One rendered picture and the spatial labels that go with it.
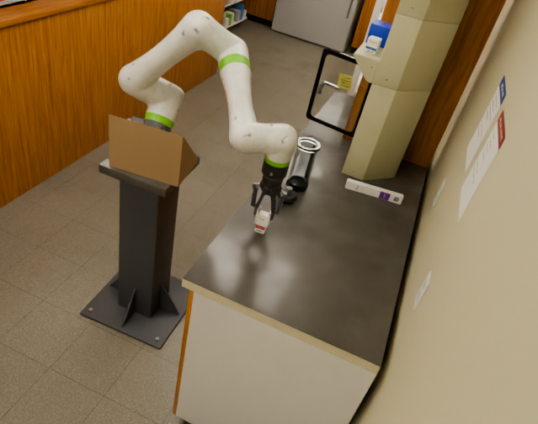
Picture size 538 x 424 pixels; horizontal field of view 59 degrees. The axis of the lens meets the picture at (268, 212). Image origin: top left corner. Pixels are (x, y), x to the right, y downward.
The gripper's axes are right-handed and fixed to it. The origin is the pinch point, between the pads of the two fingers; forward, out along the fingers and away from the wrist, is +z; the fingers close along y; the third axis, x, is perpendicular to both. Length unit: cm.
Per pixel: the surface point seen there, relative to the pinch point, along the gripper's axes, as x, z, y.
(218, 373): 39, 47, -4
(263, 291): 30.4, 6.7, -10.9
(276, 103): -326, 102, 67
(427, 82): -73, -44, -45
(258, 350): 40.1, 24.6, -16.0
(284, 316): 37.8, 6.7, -20.6
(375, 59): -65, -50, -20
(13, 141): -67, 60, 173
